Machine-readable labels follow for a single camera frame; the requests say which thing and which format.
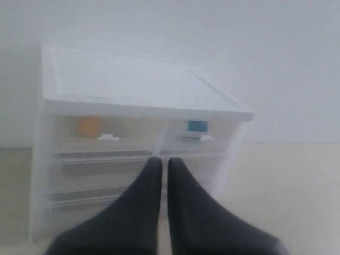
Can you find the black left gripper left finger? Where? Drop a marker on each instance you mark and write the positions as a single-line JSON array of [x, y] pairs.
[[128, 226]]

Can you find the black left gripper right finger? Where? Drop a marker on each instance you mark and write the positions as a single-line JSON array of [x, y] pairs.
[[198, 224]]

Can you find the white bottle teal label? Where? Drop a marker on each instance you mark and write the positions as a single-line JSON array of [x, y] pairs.
[[196, 130]]

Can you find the yellow cheese wedge block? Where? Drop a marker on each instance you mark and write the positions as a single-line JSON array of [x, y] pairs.
[[86, 126]]

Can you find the white plastic drawer cabinet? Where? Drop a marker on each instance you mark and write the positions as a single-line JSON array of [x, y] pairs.
[[76, 82]]

